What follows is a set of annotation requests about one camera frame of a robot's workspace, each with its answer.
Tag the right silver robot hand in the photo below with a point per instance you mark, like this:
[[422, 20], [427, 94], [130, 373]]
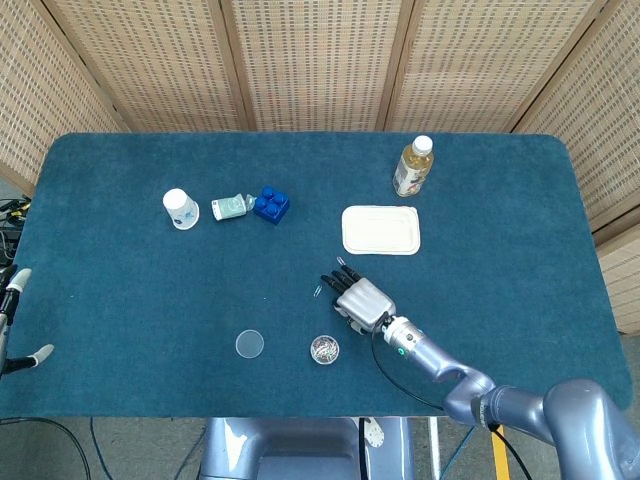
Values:
[[362, 302]]

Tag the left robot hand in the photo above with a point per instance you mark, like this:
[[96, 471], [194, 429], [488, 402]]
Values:
[[20, 280]]

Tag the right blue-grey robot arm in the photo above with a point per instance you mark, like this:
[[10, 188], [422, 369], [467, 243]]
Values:
[[525, 405]]

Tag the clear jar of paperclips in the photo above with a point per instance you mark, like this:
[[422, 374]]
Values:
[[324, 350]]

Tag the cream rectangular tray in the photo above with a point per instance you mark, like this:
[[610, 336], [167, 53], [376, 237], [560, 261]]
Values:
[[381, 230]]

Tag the clear round plastic lid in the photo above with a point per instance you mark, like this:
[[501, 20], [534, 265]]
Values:
[[250, 344]]

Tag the blue table cloth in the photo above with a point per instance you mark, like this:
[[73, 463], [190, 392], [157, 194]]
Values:
[[150, 300]]

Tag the blue toy building block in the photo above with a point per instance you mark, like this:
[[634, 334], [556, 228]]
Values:
[[272, 206]]

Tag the yellow tea bottle white cap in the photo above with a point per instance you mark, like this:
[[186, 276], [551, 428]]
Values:
[[412, 170]]

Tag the green wrapped candy packet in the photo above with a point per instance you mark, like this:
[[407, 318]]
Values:
[[230, 207]]

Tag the blue-grey robot torso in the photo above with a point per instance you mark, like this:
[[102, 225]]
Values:
[[280, 450]]

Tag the white paper cup blue flower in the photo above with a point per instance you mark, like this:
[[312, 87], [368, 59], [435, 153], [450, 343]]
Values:
[[181, 210]]

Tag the woven folding screen panel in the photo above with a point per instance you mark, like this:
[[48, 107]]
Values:
[[600, 125], [35, 100], [320, 65], [480, 65], [150, 65]]

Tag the light wooden board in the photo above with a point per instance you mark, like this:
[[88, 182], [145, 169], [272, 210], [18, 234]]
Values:
[[622, 285]]

